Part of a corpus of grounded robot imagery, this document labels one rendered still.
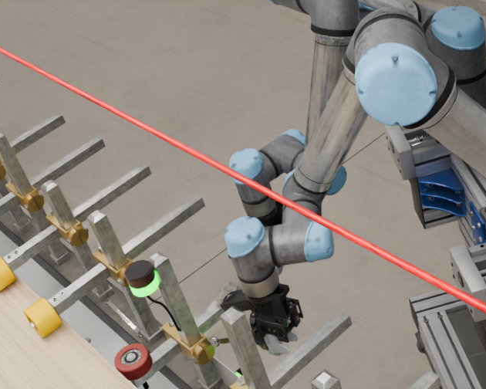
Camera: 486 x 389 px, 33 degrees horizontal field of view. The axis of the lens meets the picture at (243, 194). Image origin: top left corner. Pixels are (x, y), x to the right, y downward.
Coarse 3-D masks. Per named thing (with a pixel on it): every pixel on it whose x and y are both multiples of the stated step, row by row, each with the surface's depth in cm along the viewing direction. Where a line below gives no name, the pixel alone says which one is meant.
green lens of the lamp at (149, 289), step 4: (156, 276) 172; (156, 280) 171; (152, 284) 170; (156, 284) 171; (132, 288) 170; (144, 288) 169; (148, 288) 170; (152, 288) 170; (156, 288) 171; (132, 292) 172; (136, 292) 170; (140, 292) 170; (144, 292) 170; (148, 292) 170; (152, 292) 171; (140, 296) 171
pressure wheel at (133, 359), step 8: (136, 344) 186; (120, 352) 185; (128, 352) 185; (136, 352) 184; (144, 352) 183; (120, 360) 183; (128, 360) 183; (136, 360) 182; (144, 360) 181; (152, 360) 185; (120, 368) 181; (128, 368) 181; (136, 368) 180; (144, 368) 182; (128, 376) 181; (136, 376) 181; (144, 384) 188
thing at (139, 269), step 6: (132, 264) 172; (138, 264) 171; (144, 264) 171; (132, 270) 170; (138, 270) 170; (144, 270) 169; (132, 276) 169; (138, 276) 168; (162, 288) 174; (150, 300) 175; (156, 300) 176; (168, 312) 179; (174, 324) 182; (180, 330) 183
